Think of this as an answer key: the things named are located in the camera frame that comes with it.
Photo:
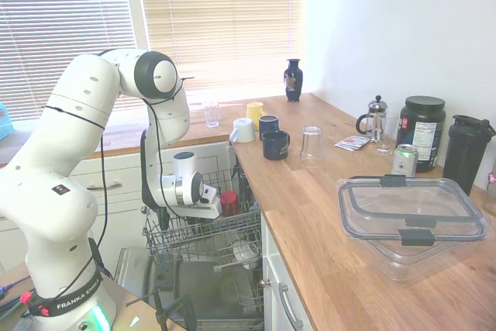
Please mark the white cabinet beside dishwasher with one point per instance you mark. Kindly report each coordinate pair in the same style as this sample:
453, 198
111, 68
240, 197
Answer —
275, 315

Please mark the built-in dishwasher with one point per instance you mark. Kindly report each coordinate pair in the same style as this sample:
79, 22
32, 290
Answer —
201, 280

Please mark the yellow mug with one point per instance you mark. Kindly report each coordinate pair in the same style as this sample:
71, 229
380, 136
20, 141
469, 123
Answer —
253, 114

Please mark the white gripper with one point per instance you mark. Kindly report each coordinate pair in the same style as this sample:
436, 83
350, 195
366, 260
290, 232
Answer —
201, 211

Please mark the cream window blind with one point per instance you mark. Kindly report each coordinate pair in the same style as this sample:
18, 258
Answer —
224, 28

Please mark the navy mug with print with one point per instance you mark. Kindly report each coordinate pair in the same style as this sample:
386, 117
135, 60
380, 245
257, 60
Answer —
275, 147

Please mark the upturned clear drinking glass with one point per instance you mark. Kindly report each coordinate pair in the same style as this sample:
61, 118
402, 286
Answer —
311, 149

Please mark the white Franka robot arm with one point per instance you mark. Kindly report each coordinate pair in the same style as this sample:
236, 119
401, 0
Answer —
38, 199

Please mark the white window blind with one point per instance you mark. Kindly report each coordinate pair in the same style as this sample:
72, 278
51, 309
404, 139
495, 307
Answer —
58, 17

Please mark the ribbed clear glass tumbler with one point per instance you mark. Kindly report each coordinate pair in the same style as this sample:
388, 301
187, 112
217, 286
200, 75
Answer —
211, 114

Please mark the dark round plate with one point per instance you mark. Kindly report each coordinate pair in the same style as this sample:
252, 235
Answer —
163, 219

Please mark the white cabinet under window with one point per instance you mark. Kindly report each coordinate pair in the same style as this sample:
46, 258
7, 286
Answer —
120, 207

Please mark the green and white can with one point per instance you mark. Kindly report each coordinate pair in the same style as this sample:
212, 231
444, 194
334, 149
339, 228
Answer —
405, 160

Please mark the round metal cabinet knob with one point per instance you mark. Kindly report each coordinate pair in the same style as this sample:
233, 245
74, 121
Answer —
265, 282

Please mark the black shaker bottle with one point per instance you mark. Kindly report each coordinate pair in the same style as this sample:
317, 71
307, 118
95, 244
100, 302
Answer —
461, 160

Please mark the black camera stand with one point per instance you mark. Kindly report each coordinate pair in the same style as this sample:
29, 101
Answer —
186, 307

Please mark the black protein powder tub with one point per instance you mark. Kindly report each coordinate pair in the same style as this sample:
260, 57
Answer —
422, 129

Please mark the glass French press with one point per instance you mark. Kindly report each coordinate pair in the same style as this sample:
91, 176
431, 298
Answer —
376, 121

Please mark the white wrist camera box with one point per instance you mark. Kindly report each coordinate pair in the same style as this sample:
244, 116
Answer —
209, 193

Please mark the white mug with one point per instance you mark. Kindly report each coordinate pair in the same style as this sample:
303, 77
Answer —
244, 131

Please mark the upright clear drinking glass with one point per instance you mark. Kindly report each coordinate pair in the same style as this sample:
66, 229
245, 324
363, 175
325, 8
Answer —
383, 141

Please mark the red mug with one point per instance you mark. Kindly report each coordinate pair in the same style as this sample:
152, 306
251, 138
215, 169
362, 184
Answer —
230, 204

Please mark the dark mug grey inside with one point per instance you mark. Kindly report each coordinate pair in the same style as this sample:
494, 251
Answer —
267, 127

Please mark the clear plastic lidded container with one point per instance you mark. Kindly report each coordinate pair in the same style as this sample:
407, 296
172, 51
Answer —
407, 207

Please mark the red and white packet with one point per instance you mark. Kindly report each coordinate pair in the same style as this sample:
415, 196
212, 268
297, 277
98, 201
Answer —
352, 143

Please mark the dark blue painted vase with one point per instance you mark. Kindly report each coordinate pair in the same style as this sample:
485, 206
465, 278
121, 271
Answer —
293, 83

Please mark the white bowl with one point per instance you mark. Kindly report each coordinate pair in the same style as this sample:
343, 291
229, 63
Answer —
245, 253

